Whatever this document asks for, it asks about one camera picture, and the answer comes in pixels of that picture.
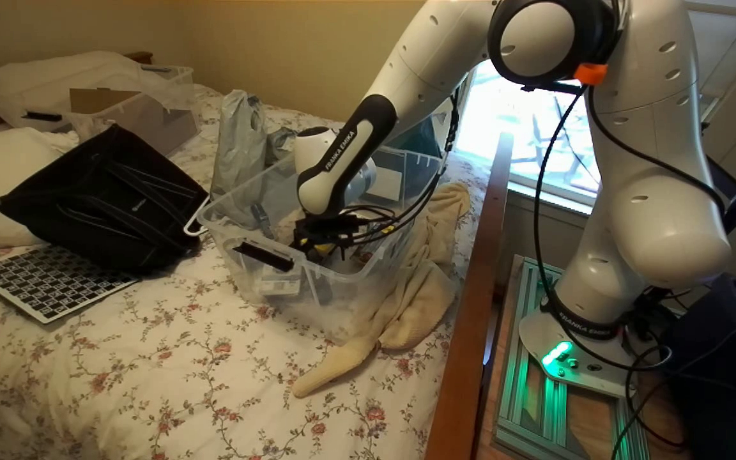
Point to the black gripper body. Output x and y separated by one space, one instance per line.
326 227

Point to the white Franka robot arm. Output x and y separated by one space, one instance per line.
639 220

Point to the black container latch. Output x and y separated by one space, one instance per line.
262 257

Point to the clear plastic storage container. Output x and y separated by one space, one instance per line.
232 212

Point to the grey crumpled plastic bag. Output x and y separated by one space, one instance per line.
283 148

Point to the beige towel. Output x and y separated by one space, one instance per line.
403 315

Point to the white hanger hook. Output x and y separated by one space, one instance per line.
189 227

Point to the clear plastic bag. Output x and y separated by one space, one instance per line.
239 136

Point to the brown wooden footboard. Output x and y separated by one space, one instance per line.
472 341

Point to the floral bedsheet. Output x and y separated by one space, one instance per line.
172 374

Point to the bright window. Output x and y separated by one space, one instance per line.
505 129

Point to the brown cardboard box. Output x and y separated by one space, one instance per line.
147 124

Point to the dark fabric bag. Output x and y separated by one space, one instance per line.
104 204

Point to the green lit robot platform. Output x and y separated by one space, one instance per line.
523 400

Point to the dark blue chair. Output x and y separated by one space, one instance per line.
727 384

